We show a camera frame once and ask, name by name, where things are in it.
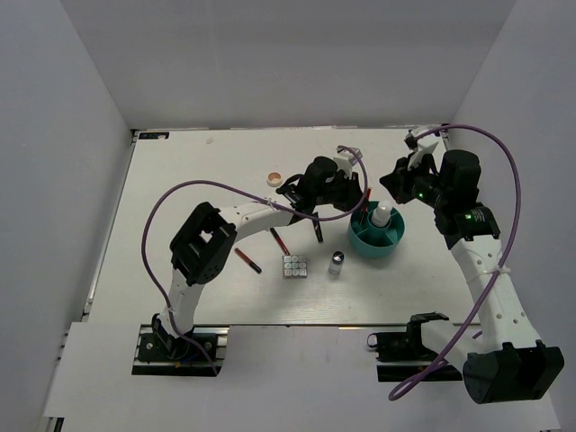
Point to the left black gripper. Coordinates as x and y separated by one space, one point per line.
353 193

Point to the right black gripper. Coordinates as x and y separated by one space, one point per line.
399 178

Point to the black squeeze tube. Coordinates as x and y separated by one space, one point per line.
318 231

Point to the red lip gloss tube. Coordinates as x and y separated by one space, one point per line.
365 207

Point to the white lotion bottle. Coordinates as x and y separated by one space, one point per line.
381 214

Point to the red lip gloss black cap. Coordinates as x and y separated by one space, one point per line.
248 261

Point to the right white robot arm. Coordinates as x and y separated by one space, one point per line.
508 361

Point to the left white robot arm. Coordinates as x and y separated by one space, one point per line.
201 247

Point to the red lip gloss near palette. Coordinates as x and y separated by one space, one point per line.
279 241

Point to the clear bottle black cap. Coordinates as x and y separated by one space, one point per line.
336 263

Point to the teal round organizer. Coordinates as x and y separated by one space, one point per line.
371 242

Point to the clear eyeshadow palette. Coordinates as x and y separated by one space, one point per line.
295 267

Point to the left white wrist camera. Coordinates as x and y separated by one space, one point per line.
346 159

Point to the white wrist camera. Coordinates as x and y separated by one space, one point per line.
346 159
420 147

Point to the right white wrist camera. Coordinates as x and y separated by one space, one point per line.
420 147

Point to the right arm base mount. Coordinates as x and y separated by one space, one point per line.
401 353

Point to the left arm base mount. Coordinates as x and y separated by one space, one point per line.
153 359

